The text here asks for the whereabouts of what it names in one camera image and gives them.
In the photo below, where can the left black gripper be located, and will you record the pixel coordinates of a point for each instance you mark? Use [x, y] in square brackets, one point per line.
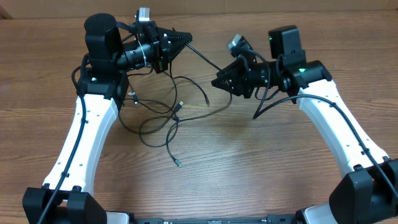
[160, 50]

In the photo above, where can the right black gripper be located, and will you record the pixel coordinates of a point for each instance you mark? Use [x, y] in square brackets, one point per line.
[247, 78]

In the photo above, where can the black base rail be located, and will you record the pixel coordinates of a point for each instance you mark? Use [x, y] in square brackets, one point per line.
[214, 220]

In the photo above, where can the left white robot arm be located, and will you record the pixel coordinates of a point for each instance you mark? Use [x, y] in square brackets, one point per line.
[101, 83]

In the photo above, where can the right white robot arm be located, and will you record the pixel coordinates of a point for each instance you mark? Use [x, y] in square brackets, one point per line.
[367, 192]

